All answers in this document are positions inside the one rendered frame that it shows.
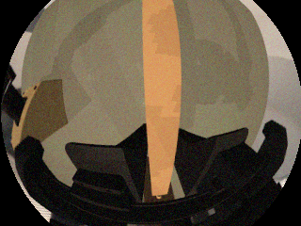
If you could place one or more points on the long brown wooden rail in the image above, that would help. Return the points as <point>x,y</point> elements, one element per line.
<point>162,89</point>

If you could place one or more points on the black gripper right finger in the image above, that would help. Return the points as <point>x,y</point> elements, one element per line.
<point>195,155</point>

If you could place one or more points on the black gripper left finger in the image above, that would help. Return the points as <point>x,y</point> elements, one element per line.
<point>128,158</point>

